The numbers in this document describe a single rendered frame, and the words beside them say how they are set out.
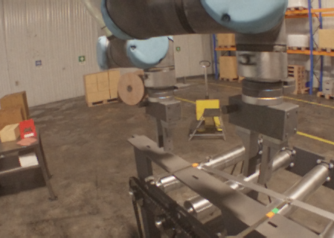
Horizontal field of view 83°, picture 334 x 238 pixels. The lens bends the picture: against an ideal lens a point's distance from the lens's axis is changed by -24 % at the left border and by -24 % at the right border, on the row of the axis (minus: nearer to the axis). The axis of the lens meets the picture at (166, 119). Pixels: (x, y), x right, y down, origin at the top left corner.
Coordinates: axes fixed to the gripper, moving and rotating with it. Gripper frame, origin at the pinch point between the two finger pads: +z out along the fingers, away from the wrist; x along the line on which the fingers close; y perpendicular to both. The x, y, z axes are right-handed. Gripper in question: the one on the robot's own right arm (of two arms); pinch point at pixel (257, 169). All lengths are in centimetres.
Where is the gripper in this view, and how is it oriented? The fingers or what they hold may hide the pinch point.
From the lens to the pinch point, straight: 45.9
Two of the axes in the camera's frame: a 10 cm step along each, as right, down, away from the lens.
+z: 0.7, 9.6, 2.8
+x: 5.1, 2.1, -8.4
